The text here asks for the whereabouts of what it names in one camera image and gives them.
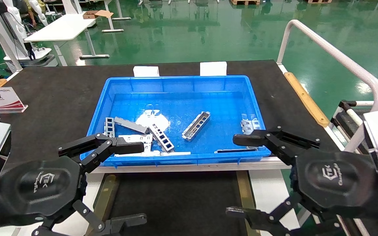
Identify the open cardboard box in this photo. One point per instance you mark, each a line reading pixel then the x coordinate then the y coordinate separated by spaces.
pixel 94 14

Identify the grey clip-edged metal part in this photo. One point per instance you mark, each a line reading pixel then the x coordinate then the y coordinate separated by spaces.
pixel 249 124

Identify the white flat notched metal part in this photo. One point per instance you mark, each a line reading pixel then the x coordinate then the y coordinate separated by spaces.
pixel 147 148
pixel 139 137

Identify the white background table frame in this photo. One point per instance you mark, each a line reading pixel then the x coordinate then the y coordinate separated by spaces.
pixel 113 30

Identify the blue plastic bin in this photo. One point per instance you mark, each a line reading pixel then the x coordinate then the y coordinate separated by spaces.
pixel 182 98

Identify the wooden pallet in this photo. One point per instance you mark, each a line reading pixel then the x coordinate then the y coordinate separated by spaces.
pixel 244 2
pixel 320 1

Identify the black cart frame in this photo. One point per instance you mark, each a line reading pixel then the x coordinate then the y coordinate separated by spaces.
pixel 341 119

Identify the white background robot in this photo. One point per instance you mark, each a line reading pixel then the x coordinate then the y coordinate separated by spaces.
pixel 18 31

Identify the white foam block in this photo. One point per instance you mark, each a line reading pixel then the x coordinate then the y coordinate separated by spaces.
pixel 213 68
pixel 146 71

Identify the black table mat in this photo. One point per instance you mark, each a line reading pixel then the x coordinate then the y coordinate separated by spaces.
pixel 61 108

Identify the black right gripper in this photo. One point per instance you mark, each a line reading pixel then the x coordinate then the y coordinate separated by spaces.
pixel 335 180

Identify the dark thin metal strip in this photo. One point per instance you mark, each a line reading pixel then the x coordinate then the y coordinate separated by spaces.
pixel 231 150

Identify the plain grey metal bar part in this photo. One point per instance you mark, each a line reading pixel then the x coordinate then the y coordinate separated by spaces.
pixel 130 124

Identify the white background table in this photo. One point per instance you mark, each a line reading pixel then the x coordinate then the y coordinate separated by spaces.
pixel 64 28

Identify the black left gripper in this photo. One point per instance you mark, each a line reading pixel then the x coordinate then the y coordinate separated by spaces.
pixel 41 186

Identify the grey slotted metal channel part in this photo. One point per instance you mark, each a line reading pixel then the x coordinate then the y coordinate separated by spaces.
pixel 195 126

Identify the white tubular handrail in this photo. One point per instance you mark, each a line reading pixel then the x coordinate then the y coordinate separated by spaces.
pixel 340 57

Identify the brass-coloured metal strip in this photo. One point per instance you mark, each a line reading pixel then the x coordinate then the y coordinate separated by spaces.
pixel 245 190
pixel 105 196

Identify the long thin white metal strip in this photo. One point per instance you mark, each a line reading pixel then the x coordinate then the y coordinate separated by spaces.
pixel 176 153

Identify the grey ladder-shaped metal part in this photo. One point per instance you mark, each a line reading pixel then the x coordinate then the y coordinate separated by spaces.
pixel 109 126

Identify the white curved rail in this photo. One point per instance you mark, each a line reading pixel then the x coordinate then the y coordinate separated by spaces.
pixel 3 42

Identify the long wooden edge strip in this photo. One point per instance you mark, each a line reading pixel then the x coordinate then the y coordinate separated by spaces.
pixel 307 100

